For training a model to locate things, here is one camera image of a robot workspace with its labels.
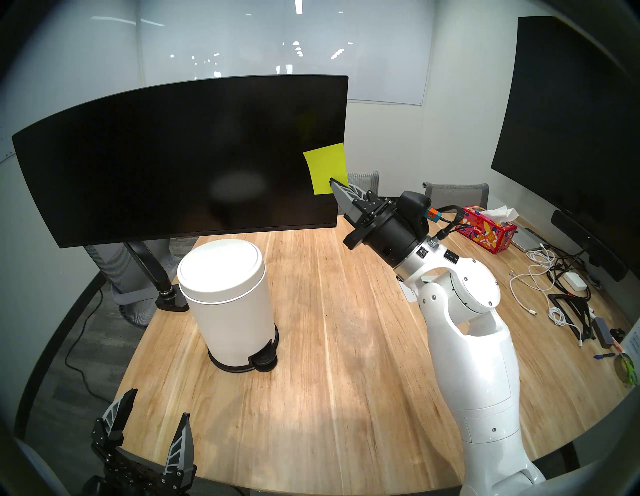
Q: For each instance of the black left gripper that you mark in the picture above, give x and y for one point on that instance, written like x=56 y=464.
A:
x=135 y=480

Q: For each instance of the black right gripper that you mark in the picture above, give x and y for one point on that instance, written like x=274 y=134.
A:
x=395 y=237

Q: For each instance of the yellow sticky note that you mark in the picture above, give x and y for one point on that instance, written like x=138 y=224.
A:
x=325 y=167

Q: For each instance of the white pedal trash can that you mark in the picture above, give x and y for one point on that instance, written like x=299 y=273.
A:
x=225 y=310

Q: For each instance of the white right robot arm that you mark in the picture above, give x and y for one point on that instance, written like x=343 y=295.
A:
x=475 y=375

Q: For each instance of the black curved computer monitor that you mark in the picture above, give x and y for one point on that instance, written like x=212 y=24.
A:
x=175 y=160

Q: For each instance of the grey mesh office chair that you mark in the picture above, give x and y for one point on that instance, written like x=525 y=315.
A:
x=369 y=179
x=125 y=280
x=460 y=197

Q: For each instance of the silver table outlet panel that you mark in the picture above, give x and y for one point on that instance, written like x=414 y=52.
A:
x=407 y=294

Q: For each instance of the red patterned tissue box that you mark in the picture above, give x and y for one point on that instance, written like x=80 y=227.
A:
x=487 y=235

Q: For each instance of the silver laptop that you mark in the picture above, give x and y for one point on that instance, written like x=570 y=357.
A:
x=525 y=240

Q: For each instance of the glass whiteboard without writing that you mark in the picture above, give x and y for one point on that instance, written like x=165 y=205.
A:
x=250 y=40

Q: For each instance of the black video conference bar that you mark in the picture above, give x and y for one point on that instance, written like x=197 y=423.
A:
x=585 y=240

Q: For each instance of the white power adapter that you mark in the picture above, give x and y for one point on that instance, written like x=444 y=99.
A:
x=575 y=281

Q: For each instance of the black folding stand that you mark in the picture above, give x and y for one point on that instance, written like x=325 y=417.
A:
x=575 y=305

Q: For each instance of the small black adapter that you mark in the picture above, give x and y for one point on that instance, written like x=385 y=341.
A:
x=619 y=334

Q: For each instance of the white paper sheet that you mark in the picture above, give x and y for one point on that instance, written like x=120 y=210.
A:
x=634 y=345

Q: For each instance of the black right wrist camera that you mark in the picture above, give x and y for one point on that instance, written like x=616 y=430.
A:
x=415 y=202

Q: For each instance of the large black wall television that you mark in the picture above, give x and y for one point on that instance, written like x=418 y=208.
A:
x=565 y=125

